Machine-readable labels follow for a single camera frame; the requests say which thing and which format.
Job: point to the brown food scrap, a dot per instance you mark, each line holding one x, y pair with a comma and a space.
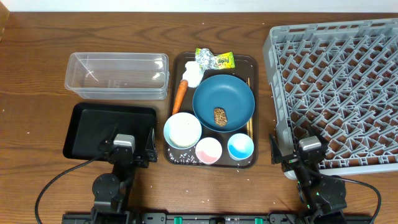
220, 117

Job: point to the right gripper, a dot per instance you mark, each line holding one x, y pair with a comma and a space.
290, 161

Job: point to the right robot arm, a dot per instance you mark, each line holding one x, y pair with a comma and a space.
324, 195

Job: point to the light blue rice bowl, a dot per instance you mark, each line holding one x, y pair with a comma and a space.
182, 131

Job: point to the clear plastic bin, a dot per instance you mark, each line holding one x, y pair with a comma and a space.
118, 75

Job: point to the orange carrot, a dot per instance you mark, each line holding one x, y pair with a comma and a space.
182, 88

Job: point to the blue cup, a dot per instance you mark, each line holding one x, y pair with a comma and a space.
240, 146

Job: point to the black plastic tray bin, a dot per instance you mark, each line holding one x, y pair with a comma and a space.
91, 123

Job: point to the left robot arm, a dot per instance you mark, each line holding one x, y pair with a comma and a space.
111, 190

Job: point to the white tissue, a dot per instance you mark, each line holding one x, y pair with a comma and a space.
193, 74

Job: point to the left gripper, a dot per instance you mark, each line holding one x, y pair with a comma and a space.
143, 162

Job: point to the brown serving tray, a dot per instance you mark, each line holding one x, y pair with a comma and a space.
245, 67

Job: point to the grey dishwasher rack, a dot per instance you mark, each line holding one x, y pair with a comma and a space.
341, 79

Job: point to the foil and yellow snack wrapper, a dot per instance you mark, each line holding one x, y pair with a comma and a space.
208, 61

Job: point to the blue plate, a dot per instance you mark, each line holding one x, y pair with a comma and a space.
229, 93

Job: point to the wooden chopstick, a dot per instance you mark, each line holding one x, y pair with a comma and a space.
248, 82
250, 128

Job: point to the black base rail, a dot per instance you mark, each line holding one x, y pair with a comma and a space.
161, 218

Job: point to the wooden chopstick left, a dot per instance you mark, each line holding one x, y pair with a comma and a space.
248, 82

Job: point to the pink cup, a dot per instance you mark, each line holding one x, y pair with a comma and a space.
208, 150

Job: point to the wooden chopstick right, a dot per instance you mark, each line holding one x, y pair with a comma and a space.
250, 128

